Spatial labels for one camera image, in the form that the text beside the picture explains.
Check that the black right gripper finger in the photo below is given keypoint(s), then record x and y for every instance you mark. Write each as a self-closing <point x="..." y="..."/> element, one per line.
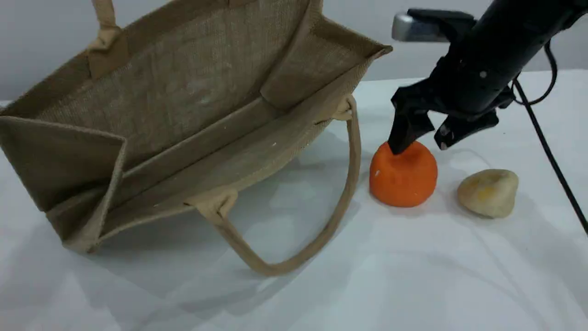
<point x="464" y="128"/>
<point x="409" y="124"/>

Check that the orange fruit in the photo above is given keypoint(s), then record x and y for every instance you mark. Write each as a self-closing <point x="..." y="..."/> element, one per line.
<point x="404" y="184"/>

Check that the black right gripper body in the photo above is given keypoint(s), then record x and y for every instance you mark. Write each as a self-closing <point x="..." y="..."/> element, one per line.
<point x="468" y="92"/>

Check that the brown jute tote bag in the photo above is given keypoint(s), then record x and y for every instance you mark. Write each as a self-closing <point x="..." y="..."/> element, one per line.
<point x="183" y="92"/>

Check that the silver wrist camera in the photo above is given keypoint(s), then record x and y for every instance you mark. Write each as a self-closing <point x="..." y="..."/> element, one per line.
<point x="409" y="27"/>

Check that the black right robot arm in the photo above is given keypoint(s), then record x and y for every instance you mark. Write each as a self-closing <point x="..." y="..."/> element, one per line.
<point x="519" y="27"/>

